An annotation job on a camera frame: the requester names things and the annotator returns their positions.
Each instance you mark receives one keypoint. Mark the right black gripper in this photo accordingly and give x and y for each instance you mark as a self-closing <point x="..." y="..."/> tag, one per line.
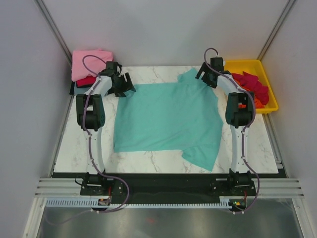
<point x="204" y="68"/>

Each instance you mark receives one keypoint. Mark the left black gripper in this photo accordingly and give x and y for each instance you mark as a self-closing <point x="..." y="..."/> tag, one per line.
<point x="127" y="87"/>

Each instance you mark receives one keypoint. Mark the teal t shirt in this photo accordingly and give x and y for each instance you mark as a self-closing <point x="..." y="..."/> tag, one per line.
<point x="171" y="116"/>

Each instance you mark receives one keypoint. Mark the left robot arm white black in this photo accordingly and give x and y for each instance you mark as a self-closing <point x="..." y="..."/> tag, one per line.
<point x="91" y="117"/>

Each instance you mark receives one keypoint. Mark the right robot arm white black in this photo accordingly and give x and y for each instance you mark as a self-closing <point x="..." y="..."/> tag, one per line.
<point x="239" y="115"/>

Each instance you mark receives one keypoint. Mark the crimson folded t shirt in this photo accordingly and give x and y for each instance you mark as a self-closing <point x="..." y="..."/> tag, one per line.
<point x="80" y="71"/>

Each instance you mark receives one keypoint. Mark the magenta t shirt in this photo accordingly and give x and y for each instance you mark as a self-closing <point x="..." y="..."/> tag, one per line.
<point x="252" y="82"/>

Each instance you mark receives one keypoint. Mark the yellow plastic bin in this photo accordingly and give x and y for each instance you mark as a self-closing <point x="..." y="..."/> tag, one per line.
<point x="254" y="67"/>

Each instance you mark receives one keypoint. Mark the pink folded t shirt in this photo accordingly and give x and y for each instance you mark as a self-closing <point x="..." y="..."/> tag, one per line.
<point x="78" y="55"/>

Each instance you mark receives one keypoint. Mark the orange t shirt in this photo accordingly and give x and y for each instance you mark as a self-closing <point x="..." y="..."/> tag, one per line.
<point x="258" y="104"/>

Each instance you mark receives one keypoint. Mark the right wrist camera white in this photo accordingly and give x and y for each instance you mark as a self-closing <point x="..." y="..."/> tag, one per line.
<point x="217" y="64"/>

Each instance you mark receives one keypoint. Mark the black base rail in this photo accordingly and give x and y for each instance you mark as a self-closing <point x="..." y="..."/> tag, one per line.
<point x="165" y="188"/>

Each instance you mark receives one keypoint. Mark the aluminium frame profile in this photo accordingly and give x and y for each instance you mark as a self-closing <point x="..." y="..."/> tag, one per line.
<point x="269" y="188"/>

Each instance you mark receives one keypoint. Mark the white slotted cable duct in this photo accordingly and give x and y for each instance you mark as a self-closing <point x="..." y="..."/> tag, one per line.
<point x="108" y="202"/>

